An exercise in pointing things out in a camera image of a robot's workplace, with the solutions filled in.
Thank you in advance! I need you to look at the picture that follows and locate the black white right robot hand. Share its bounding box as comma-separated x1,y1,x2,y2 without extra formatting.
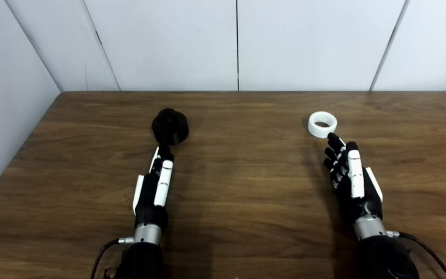
323,133,384,225

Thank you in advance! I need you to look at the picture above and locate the round black plastic part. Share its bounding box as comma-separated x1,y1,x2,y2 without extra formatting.
152,108,190,146

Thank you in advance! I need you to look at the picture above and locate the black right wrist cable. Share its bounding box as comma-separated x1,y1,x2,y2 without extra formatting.
386,231,446,279

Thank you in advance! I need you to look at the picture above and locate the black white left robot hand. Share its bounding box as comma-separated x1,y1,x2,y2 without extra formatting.
132,144,175,233

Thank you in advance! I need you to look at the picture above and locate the white toothed plastic ring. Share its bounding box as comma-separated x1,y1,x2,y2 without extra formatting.
308,111,338,138

